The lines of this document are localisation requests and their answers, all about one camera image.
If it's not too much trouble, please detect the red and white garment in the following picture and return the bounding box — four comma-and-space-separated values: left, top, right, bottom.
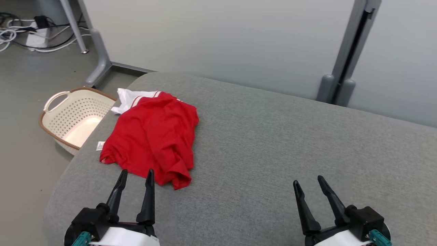
97, 88, 200, 190

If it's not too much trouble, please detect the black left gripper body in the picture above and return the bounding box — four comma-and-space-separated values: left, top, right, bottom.
64, 203, 160, 246

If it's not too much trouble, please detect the cream perforated laundry basket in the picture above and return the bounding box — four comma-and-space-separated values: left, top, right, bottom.
39, 87, 117, 156

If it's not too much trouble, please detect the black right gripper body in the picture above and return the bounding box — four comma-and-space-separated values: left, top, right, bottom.
305, 204, 392, 246

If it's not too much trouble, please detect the black cable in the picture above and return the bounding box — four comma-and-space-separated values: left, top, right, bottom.
0, 12, 22, 26

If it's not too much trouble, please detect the grey partition post curved foot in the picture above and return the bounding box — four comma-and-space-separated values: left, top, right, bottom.
77, 0, 157, 87

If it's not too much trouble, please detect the white cable bundle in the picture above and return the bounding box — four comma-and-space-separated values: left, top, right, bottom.
0, 19, 38, 52

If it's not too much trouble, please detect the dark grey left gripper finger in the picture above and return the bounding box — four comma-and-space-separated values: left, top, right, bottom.
106, 169, 128, 223
136, 169, 156, 226

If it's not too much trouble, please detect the black power adapter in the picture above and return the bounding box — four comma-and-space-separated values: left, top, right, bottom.
33, 15, 49, 29

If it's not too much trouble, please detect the thin grey metal leg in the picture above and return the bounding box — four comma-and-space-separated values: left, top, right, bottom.
60, 0, 90, 54

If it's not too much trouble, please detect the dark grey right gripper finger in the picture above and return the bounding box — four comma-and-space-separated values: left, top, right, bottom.
317, 175, 349, 226
293, 180, 322, 236

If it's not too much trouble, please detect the white power strip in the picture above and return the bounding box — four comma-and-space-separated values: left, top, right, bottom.
26, 22, 48, 49

